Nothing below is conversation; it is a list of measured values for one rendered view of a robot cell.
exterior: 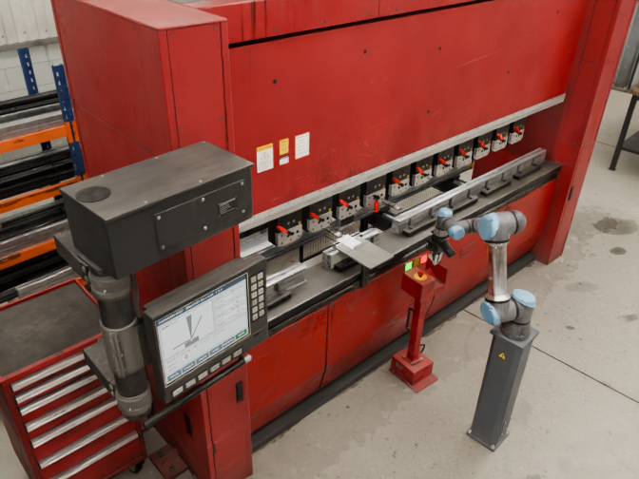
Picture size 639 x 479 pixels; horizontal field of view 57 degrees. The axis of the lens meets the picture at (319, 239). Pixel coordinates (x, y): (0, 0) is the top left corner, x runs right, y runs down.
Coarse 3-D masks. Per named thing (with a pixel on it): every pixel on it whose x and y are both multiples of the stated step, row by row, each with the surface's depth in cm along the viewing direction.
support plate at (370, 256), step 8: (360, 240) 319; (336, 248) 313; (344, 248) 312; (360, 248) 313; (368, 248) 313; (376, 248) 313; (352, 256) 306; (360, 256) 306; (368, 256) 307; (376, 256) 307; (384, 256) 307; (392, 256) 307; (368, 264) 300; (376, 264) 300
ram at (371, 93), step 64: (512, 0) 326; (576, 0) 375; (256, 64) 227; (320, 64) 249; (384, 64) 277; (448, 64) 311; (512, 64) 354; (256, 128) 240; (320, 128) 266; (384, 128) 297; (448, 128) 336; (256, 192) 255
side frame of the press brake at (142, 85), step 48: (96, 0) 205; (144, 0) 208; (96, 48) 210; (144, 48) 182; (192, 48) 182; (96, 96) 225; (144, 96) 194; (192, 96) 189; (96, 144) 244; (144, 144) 208; (144, 288) 261; (240, 384) 269; (192, 432) 280; (240, 432) 284
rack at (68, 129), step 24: (24, 48) 357; (24, 72) 360; (72, 120) 346; (0, 144) 322; (24, 144) 331; (48, 144) 391; (72, 144) 352; (48, 192) 353; (48, 240) 367; (0, 264) 349
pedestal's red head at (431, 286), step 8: (432, 264) 341; (408, 272) 333; (416, 272) 334; (424, 272) 334; (432, 272) 342; (440, 272) 337; (408, 280) 331; (416, 280) 326; (424, 280) 327; (432, 280) 327; (440, 280) 339; (408, 288) 334; (416, 288) 327; (424, 288) 325; (432, 288) 330; (440, 288) 336; (416, 296) 330; (424, 296) 329; (432, 296) 334
